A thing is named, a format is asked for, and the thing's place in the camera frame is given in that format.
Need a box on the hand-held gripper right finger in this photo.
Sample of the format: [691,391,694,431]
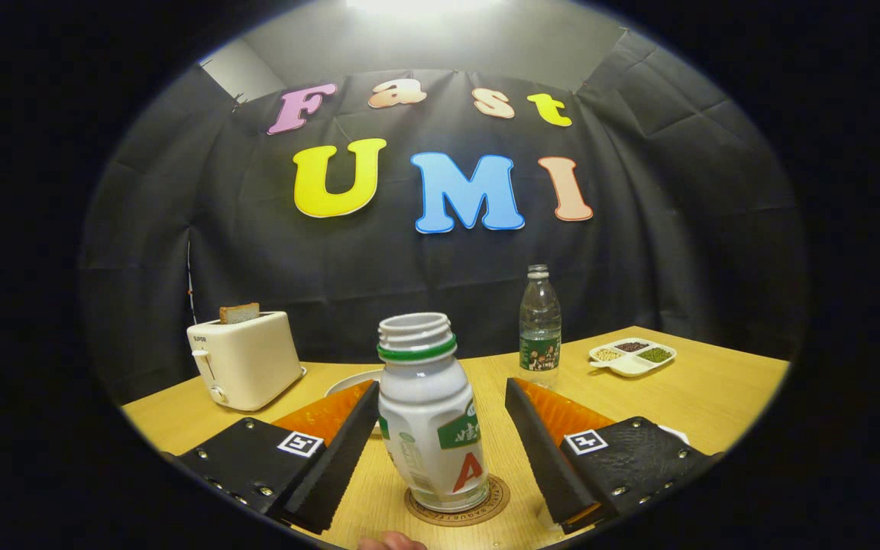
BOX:
[505,377,723,535]

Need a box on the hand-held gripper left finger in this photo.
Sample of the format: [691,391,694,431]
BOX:
[161,380,381,535]

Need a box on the round cork coaster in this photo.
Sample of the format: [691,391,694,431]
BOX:
[404,474,511,527]

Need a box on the white juice bottle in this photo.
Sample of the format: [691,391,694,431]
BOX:
[376,312,490,513]

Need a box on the clear water bottle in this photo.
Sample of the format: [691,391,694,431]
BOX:
[518,264,563,389]

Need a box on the white round plate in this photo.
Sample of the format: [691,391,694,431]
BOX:
[324,369,385,438]

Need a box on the white divided bean dish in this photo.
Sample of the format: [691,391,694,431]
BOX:
[589,338,678,378]

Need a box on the cream toaster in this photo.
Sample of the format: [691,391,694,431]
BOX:
[186,311,307,413]

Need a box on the bread slice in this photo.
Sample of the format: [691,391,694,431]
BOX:
[218,302,261,325]

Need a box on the wooden table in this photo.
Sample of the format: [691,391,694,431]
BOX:
[121,326,792,550]

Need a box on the black backdrop cloth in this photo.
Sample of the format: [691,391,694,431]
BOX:
[77,27,807,406]

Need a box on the ceiling light panel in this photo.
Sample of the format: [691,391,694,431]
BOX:
[345,0,506,16]

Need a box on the thin toaster cable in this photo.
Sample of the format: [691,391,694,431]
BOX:
[185,241,198,325]

